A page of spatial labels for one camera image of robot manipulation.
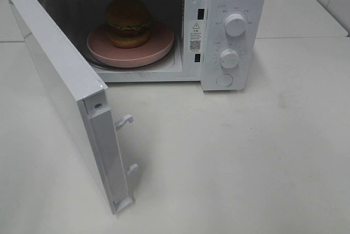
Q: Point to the round white door button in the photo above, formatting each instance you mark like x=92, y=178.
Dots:
x=224, y=80

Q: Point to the toy burger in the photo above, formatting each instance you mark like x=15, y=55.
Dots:
x=128, y=23

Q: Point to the white microwave door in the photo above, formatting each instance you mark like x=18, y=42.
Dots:
x=79, y=97

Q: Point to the pink round plate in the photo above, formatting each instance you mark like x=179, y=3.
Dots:
x=154, y=49

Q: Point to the glass microwave turntable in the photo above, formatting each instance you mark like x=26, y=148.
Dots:
x=164, y=64

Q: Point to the lower white dial knob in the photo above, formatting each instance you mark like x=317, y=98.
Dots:
x=229, y=58

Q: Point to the white dial knob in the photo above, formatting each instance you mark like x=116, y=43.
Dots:
x=235, y=24
x=229, y=58

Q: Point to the white microwave oven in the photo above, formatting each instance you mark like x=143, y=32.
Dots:
x=198, y=27

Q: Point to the upper white dial knob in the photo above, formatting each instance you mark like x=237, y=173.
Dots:
x=235, y=24

